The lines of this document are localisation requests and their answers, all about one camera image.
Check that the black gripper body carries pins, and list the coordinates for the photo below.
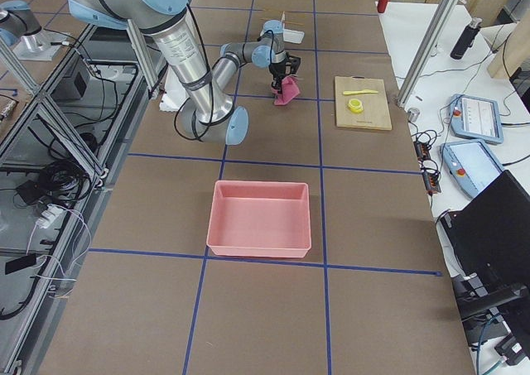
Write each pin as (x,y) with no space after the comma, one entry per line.
(277,69)

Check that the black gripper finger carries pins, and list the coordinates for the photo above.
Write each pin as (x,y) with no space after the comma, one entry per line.
(276,87)

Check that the pink cleaning cloth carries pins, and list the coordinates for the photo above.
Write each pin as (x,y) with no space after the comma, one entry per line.
(290,90)

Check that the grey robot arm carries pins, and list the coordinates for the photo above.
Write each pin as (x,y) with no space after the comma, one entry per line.
(209,115)

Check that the black water bottle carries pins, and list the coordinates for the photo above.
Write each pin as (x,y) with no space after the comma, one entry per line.
(466,38)

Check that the white rectangular tray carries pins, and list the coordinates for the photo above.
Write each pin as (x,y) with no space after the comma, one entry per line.
(293,36)

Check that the wooden cloth rack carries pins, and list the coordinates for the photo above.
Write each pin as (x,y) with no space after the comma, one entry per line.
(289,18)

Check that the yellow lemon slices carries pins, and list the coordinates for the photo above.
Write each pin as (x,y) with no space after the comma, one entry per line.
(355,106)

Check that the yellow plastic knife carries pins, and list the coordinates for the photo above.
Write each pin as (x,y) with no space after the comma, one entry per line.
(359,92)

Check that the bamboo cutting board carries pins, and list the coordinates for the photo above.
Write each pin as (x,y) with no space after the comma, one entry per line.
(376,115)

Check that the small metal cylinder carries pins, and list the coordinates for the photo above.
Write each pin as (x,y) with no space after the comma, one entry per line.
(413,114)

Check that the pink plastic bin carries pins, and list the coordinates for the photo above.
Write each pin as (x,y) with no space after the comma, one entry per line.
(260,219)

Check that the black usb hub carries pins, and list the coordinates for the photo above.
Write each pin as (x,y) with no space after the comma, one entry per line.
(428,167)

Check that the far teach pendant tablet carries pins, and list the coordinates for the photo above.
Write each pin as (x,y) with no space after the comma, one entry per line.
(473,117)

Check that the teach pendant tablet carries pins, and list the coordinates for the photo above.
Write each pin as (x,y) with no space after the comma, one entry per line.
(472,165)
(473,117)

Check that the near teach pendant tablet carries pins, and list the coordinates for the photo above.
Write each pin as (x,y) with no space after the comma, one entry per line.
(472,165)

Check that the black monitor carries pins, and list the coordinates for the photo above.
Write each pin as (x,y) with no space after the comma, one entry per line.
(490,235)

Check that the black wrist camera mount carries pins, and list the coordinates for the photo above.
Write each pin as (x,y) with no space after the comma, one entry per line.
(292,64)

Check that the aluminium frame post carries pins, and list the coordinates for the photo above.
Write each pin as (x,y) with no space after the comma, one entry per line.
(429,41)

